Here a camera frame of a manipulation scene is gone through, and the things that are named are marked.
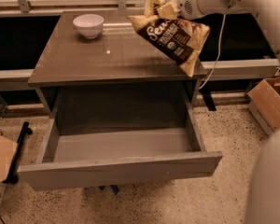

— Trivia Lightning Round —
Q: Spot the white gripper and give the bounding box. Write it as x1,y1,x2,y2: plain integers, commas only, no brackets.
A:
157,0,201,20

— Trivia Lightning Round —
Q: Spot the brown chip bag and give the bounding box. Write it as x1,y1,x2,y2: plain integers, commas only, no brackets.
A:
128,0,210,77

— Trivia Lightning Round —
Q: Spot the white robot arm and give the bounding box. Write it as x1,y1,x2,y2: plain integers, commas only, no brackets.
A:
158,0,280,224

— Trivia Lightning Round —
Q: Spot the grey cabinet with counter top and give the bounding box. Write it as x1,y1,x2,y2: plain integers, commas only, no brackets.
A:
27,7,207,135

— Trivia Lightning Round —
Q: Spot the grey open top drawer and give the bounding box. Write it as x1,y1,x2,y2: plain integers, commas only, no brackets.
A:
19,90,222,190

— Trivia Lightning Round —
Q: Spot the white ceramic bowl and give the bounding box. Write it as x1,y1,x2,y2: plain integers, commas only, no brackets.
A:
73,14,105,39

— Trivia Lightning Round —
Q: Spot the cardboard box on right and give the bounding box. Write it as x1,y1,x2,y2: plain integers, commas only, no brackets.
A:
247,77,280,134

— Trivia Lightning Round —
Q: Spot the cardboard box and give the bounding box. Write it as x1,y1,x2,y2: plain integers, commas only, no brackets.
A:
0,131,19,207
247,77,280,134

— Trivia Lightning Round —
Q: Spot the cardboard box on left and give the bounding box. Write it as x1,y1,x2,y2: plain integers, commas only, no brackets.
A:
0,131,19,207

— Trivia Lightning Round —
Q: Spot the black pole on floor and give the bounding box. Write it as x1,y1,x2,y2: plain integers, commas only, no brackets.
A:
3,121,33,184

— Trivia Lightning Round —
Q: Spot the white hanging cable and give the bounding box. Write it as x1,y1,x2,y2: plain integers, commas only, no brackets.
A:
198,13,227,91

